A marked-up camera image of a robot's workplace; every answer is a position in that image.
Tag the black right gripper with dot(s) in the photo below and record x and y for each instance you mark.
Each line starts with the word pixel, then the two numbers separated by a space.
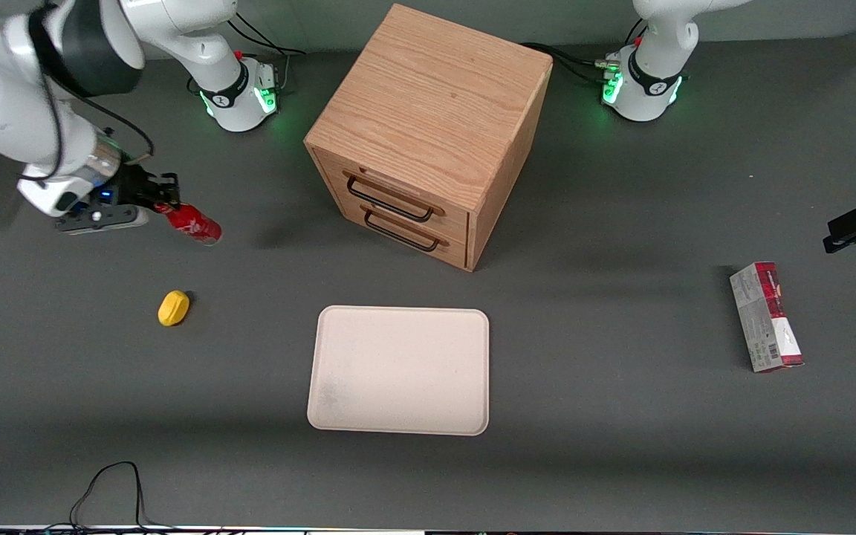
pixel 133 186

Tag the red coke bottle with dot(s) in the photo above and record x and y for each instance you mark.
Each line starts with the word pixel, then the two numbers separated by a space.
pixel 194 223

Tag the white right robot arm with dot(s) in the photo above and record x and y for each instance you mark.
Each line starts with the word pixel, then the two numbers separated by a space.
pixel 64 67

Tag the beige plastic tray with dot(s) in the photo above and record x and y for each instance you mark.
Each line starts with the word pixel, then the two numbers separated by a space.
pixel 398 370

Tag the yellow toy lemon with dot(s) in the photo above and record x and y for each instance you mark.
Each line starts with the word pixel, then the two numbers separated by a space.
pixel 173 308

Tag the red and grey carton box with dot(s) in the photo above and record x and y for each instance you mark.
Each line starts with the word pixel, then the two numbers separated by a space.
pixel 767 319

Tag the wooden drawer cabinet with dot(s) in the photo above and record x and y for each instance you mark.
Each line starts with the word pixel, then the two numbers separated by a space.
pixel 435 111

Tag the silver wrist camera bar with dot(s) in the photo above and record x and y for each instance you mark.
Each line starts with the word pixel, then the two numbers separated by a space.
pixel 97 218

